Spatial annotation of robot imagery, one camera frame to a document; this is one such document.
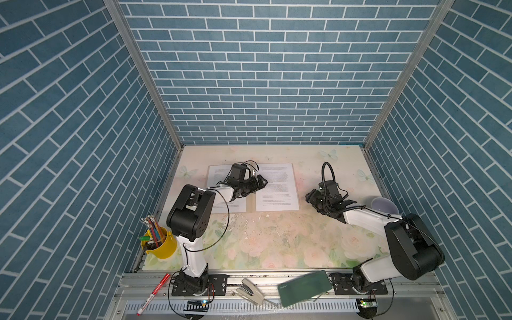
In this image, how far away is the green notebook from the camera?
2.36 feet

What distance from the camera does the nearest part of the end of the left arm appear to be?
0.80 metres

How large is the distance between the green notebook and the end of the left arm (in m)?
0.39
